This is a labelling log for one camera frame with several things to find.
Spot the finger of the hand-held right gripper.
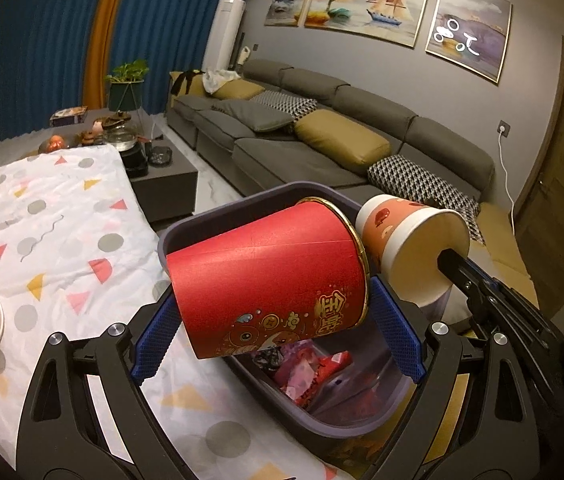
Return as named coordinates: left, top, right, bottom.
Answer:
left=464, top=284, right=503, bottom=334
left=436, top=250, right=500, bottom=294

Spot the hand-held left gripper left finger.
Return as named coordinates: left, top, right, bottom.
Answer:
left=16, top=282, right=197, bottom=480

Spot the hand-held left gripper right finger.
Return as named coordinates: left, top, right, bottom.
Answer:
left=362, top=277, right=553, bottom=480

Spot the dark grey plastic bin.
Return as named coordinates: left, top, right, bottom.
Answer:
left=158, top=181, right=442, bottom=438

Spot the red snack bag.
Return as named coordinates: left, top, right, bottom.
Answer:
left=282, top=347, right=356, bottom=403

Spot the large red paper cup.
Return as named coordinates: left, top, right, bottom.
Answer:
left=166, top=197, right=370, bottom=361

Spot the black white patterned pillow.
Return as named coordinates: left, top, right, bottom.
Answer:
left=368, top=154, right=485, bottom=243
left=252, top=91, right=319, bottom=121

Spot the wooden door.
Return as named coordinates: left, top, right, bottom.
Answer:
left=514, top=35, right=564, bottom=321

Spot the white patterned tablecloth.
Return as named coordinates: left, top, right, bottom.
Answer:
left=0, top=145, right=363, bottom=480

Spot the dark grey coffee table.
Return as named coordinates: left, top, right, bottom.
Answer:
left=37, top=110, right=199, bottom=225

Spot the large yellow pillow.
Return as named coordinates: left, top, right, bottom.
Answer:
left=294, top=108, right=393, bottom=171

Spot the black kettle base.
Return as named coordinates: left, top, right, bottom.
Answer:
left=121, top=142, right=151, bottom=179

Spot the glass kettle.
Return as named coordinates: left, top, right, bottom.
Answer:
left=103, top=127, right=139, bottom=153

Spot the grey sectional sofa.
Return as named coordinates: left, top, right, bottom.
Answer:
left=168, top=57, right=542, bottom=321

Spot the purple framed painting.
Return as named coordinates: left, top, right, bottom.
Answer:
left=425, top=0, right=512, bottom=84

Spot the flat printed box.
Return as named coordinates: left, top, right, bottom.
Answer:
left=49, top=106, right=89, bottom=127

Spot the flat grey pillow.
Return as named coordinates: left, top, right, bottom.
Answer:
left=212, top=99, right=293, bottom=133

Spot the black cloth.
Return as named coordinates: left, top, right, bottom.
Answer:
left=171, top=70, right=207, bottom=96

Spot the potted plant in dark pot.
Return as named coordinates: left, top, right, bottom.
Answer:
left=106, top=59, right=150, bottom=111

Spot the small yellow pillow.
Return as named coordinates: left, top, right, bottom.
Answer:
left=212, top=80, right=265, bottom=102

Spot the white cloth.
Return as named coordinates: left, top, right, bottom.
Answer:
left=204, top=69, right=240, bottom=93

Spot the tree and ship painting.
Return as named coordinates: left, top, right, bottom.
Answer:
left=303, top=0, right=432, bottom=50

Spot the orange curtain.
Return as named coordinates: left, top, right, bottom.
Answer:
left=82, top=0, right=133, bottom=111

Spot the white standing air conditioner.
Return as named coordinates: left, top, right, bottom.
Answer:
left=205, top=0, right=245, bottom=73

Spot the wide blue curtain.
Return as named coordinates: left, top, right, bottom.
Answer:
left=0, top=0, right=108, bottom=141

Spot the narrow blue curtain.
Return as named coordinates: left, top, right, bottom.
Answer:
left=107, top=0, right=235, bottom=111

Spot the white charging cable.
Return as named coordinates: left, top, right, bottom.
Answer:
left=499, top=132, right=518, bottom=226

